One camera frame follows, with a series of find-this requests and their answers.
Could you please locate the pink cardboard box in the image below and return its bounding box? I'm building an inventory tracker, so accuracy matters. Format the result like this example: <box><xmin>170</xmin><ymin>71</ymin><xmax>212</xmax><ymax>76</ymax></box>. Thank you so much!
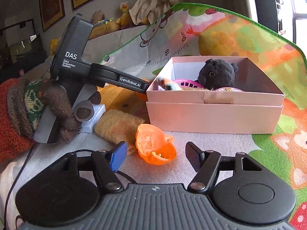
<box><xmin>146</xmin><ymin>57</ymin><xmax>285</xmax><ymax>134</ymax></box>

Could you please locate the yellow long pillow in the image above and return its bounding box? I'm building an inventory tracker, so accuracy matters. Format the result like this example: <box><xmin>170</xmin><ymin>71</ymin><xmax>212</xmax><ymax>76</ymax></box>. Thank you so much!
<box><xmin>88</xmin><ymin>21</ymin><xmax>120</xmax><ymax>40</ymax></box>

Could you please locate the yellow small pillow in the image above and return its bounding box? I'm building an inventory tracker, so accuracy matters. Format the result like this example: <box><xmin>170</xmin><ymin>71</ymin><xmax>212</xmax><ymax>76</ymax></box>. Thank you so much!
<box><xmin>50</xmin><ymin>39</ymin><xmax>58</xmax><ymax>55</ymax></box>

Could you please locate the pink plastic toy basket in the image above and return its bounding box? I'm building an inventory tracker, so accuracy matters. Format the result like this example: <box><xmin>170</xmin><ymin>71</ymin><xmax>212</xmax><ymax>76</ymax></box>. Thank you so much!
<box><xmin>174</xmin><ymin>79</ymin><xmax>203</xmax><ymax>89</ymax></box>

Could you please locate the white charger adapter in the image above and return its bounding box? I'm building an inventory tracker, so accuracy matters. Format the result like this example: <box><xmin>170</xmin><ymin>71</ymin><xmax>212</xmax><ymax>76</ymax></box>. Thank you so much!
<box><xmin>80</xmin><ymin>104</ymin><xmax>106</xmax><ymax>133</ymax></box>

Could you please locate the yellow duck plush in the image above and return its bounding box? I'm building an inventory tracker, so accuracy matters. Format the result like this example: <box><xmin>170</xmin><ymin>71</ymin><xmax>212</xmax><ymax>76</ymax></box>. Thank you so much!
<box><xmin>116</xmin><ymin>2</ymin><xmax>134</xmax><ymax>29</ymax></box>

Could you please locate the orange plastic toy shell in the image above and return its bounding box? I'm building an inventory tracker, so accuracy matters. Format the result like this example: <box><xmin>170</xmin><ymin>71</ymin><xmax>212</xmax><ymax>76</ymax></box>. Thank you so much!
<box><xmin>135</xmin><ymin>124</ymin><xmax>177</xmax><ymax>166</ymax></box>

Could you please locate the black plush toy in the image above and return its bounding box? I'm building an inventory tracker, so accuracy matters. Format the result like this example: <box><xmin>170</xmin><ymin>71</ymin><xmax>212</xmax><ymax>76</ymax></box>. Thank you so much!
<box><xmin>196</xmin><ymin>59</ymin><xmax>239</xmax><ymax>90</ymax></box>

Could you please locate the red knitted sleeve forearm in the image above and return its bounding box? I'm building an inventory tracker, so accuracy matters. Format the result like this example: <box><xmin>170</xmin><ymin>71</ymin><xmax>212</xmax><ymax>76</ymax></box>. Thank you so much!
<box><xmin>1</xmin><ymin>78</ymin><xmax>45</xmax><ymax>164</ymax></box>

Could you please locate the pink round toy compact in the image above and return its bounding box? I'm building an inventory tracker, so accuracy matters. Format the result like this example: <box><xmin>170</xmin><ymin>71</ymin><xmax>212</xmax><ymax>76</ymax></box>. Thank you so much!
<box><xmin>216</xmin><ymin>87</ymin><xmax>243</xmax><ymax>92</ymax></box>

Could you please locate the gloved left hand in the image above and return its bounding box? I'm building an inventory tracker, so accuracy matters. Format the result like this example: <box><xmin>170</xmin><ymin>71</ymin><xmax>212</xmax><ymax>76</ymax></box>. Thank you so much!
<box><xmin>23</xmin><ymin>78</ymin><xmax>102</xmax><ymax>142</ymax></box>

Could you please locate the tan fuzzy plush cloth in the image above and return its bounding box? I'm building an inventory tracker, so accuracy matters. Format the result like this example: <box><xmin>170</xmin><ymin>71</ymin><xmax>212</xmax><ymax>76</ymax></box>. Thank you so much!
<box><xmin>94</xmin><ymin>110</ymin><xmax>145</xmax><ymax>155</ymax></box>

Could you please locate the brown teddy bear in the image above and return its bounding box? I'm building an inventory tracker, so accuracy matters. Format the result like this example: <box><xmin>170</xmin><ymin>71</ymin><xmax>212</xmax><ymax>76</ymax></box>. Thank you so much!
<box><xmin>92</xmin><ymin>10</ymin><xmax>105</xmax><ymax>24</ymax></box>

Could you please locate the beige bed mattress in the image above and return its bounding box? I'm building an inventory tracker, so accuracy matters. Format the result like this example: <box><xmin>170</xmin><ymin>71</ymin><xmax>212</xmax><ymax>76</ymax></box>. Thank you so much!
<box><xmin>82</xmin><ymin>25</ymin><xmax>147</xmax><ymax>63</ymax></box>

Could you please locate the black cable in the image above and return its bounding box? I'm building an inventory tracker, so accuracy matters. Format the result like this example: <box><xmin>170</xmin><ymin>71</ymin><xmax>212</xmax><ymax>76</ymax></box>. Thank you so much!
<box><xmin>3</xmin><ymin>144</ymin><xmax>35</xmax><ymax>223</ymax></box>

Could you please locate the small calico plush toy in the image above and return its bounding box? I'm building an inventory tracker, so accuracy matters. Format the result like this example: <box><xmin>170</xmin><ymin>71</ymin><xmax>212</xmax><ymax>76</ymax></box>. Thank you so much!
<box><xmin>154</xmin><ymin>77</ymin><xmax>182</xmax><ymax>91</ymax></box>

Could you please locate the cream crumpled cloth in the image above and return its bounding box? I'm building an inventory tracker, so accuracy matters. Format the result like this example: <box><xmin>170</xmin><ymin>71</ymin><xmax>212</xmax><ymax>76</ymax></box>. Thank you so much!
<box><xmin>129</xmin><ymin>0</ymin><xmax>182</xmax><ymax>25</ymax></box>

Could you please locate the colourful cartoon play mat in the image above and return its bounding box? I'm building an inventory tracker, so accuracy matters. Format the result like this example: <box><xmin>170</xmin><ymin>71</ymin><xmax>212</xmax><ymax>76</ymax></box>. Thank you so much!
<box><xmin>102</xmin><ymin>3</ymin><xmax>306</xmax><ymax>229</ymax></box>

